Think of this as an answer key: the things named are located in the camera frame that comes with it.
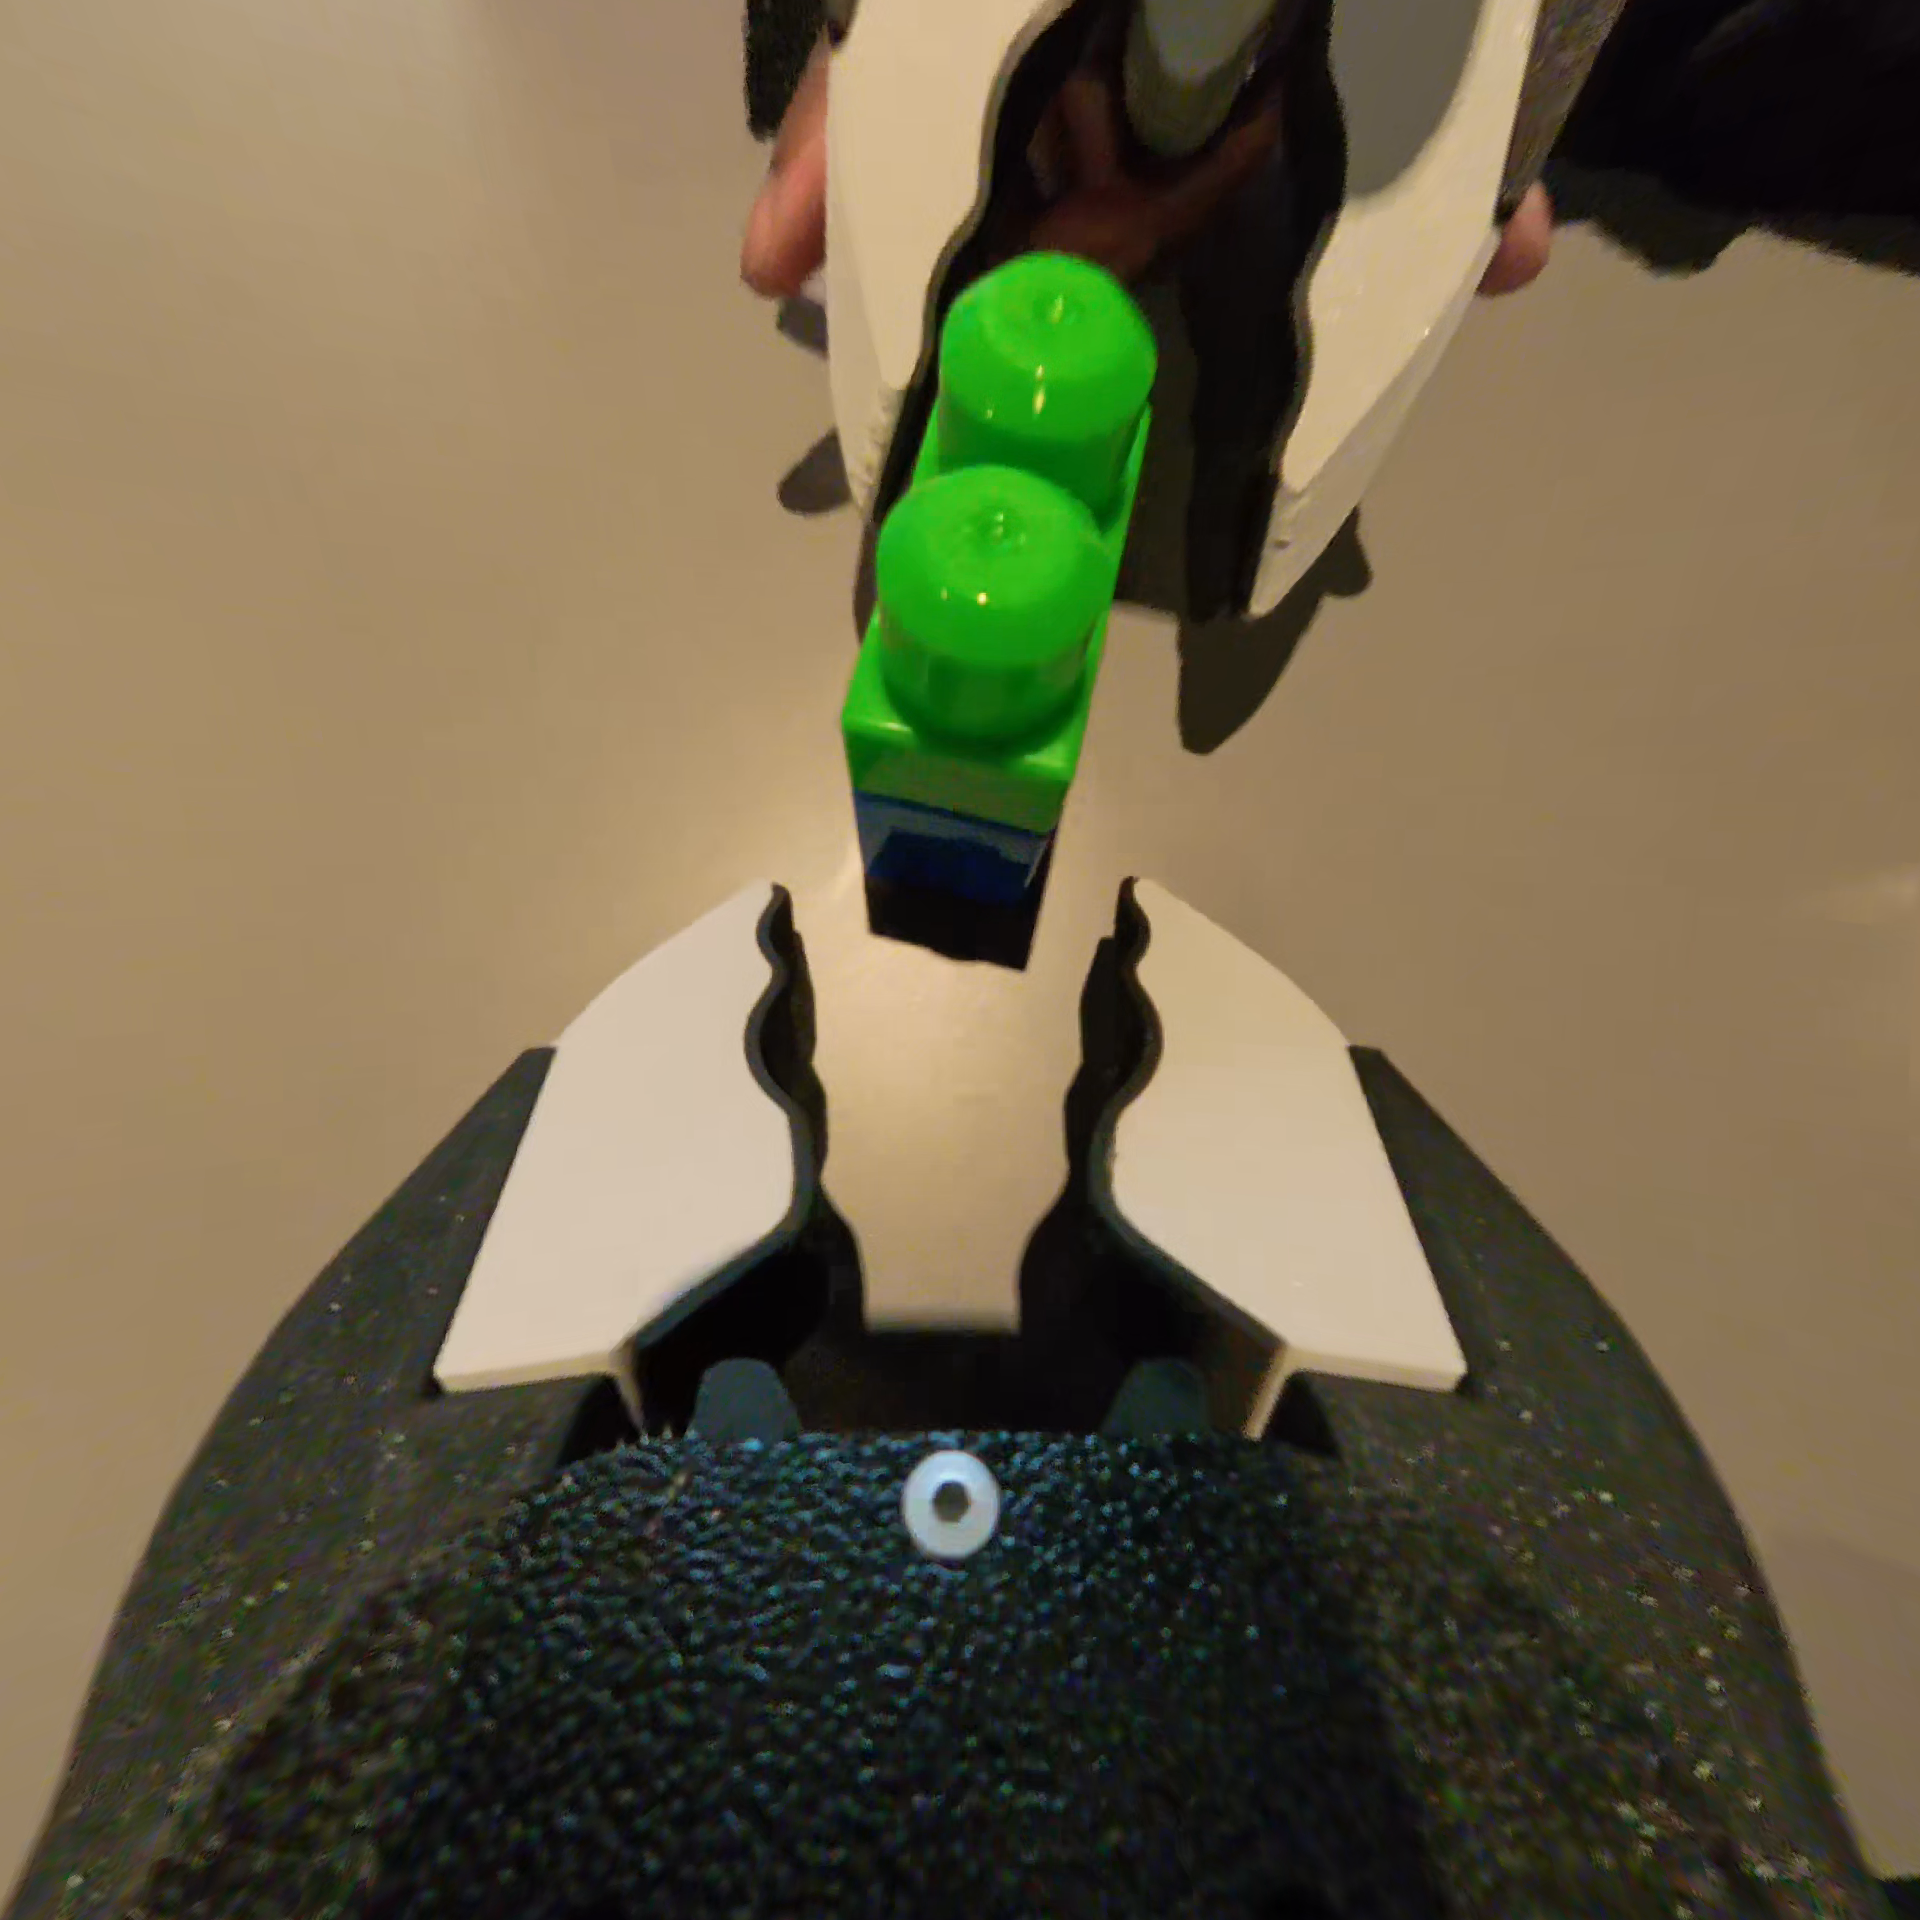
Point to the person's right hand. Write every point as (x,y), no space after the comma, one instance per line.
(1244,211)

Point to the blue one-stud block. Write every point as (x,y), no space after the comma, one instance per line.
(953,885)

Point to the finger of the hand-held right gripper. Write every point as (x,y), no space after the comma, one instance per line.
(902,149)
(1424,301)

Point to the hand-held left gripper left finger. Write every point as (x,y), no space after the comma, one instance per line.
(645,1172)

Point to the green two-stud block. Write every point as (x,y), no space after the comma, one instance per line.
(974,599)

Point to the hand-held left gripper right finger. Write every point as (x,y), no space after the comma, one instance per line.
(1276,1185)

